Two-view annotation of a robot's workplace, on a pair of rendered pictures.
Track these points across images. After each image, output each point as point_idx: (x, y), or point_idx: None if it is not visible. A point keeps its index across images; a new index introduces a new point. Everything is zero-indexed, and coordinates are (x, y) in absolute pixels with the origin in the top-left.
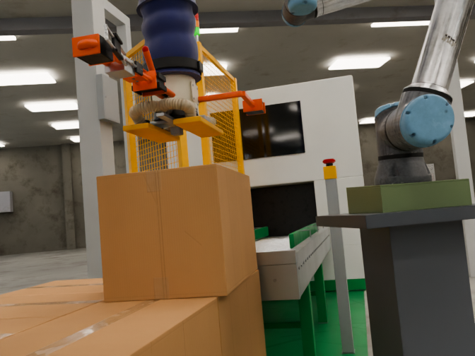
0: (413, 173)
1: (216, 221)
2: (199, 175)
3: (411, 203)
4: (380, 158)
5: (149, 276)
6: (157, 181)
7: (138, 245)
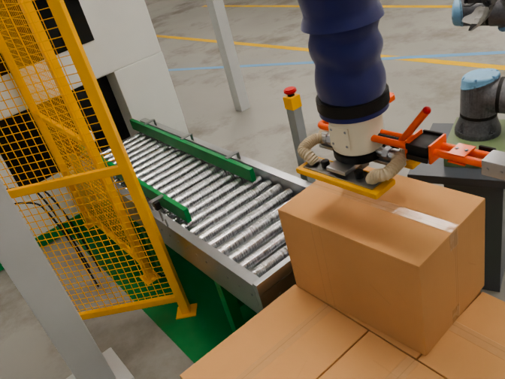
0: (500, 126)
1: (483, 241)
2: (477, 213)
3: None
4: (476, 120)
5: (450, 312)
6: (455, 238)
7: (445, 296)
